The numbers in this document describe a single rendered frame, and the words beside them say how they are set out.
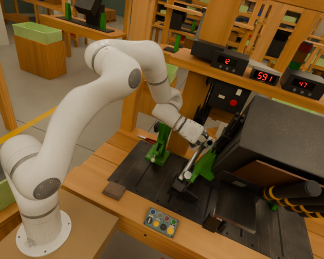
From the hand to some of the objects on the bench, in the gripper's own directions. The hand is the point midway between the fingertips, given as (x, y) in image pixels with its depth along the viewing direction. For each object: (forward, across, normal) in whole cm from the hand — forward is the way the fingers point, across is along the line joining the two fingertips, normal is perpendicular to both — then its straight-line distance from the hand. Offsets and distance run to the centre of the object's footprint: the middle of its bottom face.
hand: (207, 142), depth 102 cm
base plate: (+21, +22, -20) cm, 37 cm away
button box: (+3, +48, -3) cm, 48 cm away
